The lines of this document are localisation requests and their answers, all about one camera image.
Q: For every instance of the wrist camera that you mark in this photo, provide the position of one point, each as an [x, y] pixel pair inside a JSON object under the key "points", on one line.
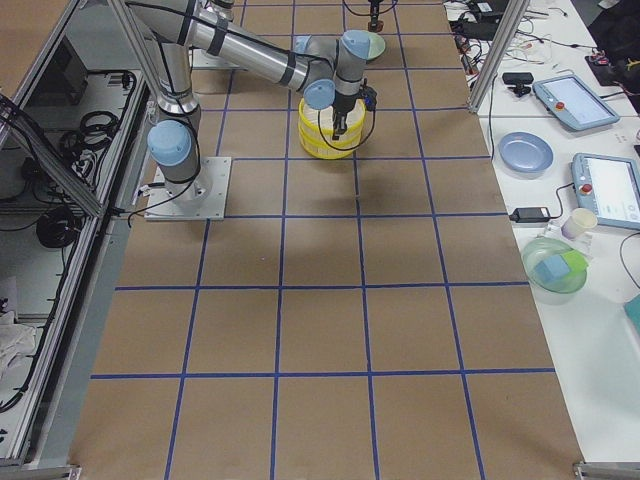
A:
{"points": [[369, 97]]}

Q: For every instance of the lower teach pendant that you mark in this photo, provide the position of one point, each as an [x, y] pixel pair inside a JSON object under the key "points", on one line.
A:
{"points": [[609, 187]]}

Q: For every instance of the brown bun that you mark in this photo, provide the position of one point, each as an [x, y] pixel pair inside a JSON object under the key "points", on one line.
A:
{"points": [[375, 25]]}

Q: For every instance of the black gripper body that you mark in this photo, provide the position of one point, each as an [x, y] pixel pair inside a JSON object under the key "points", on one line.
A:
{"points": [[374, 22], [343, 105]]}

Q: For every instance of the blue plate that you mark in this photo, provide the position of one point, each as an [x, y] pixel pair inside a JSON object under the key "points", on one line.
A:
{"points": [[525, 153]]}

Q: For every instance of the clear green bowl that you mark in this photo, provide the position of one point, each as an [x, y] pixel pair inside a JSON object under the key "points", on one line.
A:
{"points": [[542, 247]]}

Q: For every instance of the light green plate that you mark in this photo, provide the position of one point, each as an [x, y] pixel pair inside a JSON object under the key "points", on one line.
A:
{"points": [[377, 46]]}

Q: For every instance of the yellow bamboo steamer basket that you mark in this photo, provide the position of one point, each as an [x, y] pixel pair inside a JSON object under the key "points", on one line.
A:
{"points": [[315, 146], [319, 122]]}

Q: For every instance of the black power adapter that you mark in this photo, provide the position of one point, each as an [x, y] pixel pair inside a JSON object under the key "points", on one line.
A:
{"points": [[530, 215]]}

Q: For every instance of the aluminium frame post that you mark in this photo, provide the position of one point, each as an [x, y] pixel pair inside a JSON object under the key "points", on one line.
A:
{"points": [[505, 33]]}

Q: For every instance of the black webcam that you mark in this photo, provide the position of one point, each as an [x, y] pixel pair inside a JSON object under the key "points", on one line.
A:
{"points": [[518, 83]]}

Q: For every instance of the paper cup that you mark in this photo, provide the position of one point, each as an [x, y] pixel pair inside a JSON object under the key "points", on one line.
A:
{"points": [[579, 222]]}

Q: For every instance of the blue sponge block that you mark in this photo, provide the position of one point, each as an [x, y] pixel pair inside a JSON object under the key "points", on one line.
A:
{"points": [[551, 269]]}

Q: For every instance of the upper teach pendant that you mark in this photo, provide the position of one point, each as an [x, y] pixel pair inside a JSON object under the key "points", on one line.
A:
{"points": [[573, 103]]}

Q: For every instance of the green sponge block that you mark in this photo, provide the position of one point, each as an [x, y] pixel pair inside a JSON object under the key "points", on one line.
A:
{"points": [[575, 261]]}

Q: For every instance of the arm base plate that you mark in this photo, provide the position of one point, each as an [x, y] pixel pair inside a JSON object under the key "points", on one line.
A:
{"points": [[205, 198], [201, 60]]}

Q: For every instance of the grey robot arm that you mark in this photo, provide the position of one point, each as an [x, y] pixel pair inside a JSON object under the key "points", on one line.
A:
{"points": [[327, 71]]}

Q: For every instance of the teach pendant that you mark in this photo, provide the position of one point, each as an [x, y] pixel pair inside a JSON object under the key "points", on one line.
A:
{"points": [[609, 187], [573, 103]]}

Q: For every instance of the white cloth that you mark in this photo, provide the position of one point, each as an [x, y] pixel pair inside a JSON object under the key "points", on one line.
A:
{"points": [[17, 340]]}

